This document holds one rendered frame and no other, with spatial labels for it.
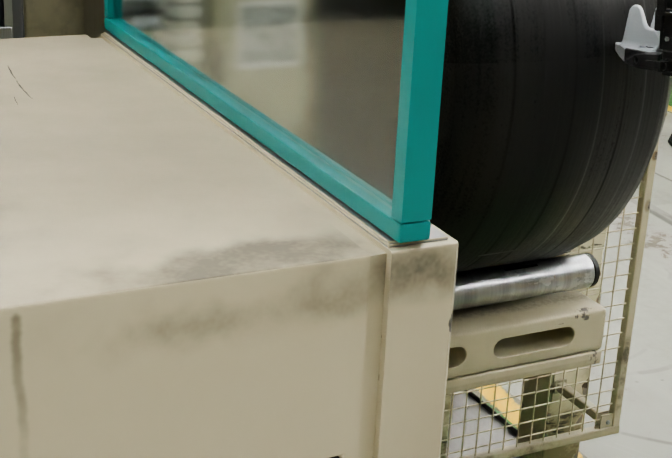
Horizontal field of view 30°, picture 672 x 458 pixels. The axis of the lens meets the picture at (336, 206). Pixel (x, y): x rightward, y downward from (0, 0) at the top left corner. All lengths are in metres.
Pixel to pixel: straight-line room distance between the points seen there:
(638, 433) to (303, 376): 2.53
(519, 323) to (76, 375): 1.00
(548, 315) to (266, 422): 0.95
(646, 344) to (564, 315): 2.03
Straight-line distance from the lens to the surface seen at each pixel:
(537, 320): 1.58
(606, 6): 1.39
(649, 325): 3.75
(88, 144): 0.83
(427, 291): 0.68
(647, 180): 2.31
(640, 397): 3.33
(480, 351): 1.55
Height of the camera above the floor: 1.51
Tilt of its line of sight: 20 degrees down
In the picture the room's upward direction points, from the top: 3 degrees clockwise
